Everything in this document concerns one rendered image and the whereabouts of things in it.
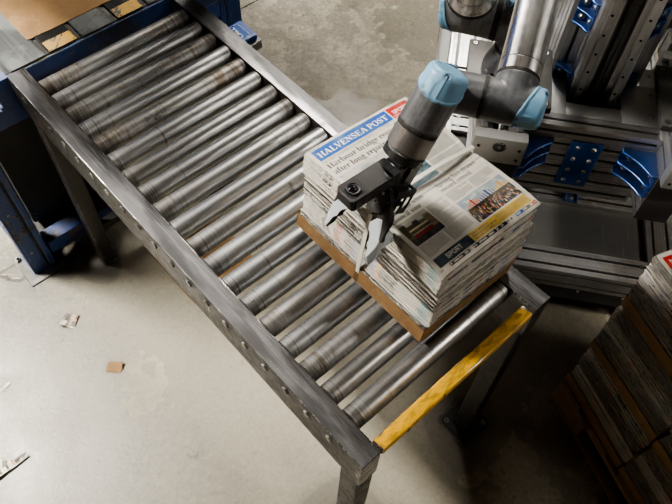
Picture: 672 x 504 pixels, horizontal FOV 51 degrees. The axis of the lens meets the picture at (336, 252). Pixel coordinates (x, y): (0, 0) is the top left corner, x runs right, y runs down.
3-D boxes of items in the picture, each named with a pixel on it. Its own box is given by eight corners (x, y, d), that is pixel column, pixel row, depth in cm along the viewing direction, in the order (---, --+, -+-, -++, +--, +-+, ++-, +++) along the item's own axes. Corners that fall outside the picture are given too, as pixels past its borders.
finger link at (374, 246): (395, 264, 128) (401, 214, 126) (376, 269, 123) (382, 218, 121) (381, 260, 130) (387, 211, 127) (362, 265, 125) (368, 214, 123)
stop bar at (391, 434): (532, 319, 147) (535, 314, 145) (383, 456, 130) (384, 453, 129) (520, 308, 148) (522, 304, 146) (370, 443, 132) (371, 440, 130)
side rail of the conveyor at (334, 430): (376, 470, 141) (381, 452, 131) (357, 488, 139) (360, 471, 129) (38, 100, 193) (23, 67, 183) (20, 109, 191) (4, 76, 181)
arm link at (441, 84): (474, 76, 116) (470, 87, 109) (440, 132, 121) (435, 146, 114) (432, 52, 116) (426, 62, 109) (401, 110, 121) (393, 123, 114)
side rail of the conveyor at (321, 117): (536, 321, 160) (551, 296, 150) (521, 336, 158) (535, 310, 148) (190, 21, 212) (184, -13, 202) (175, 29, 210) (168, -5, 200)
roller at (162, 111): (252, 76, 190) (251, 62, 186) (101, 164, 173) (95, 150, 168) (241, 66, 192) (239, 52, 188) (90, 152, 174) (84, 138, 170)
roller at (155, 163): (283, 103, 185) (282, 89, 181) (130, 196, 167) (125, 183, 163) (271, 92, 187) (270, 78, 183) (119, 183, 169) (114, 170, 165)
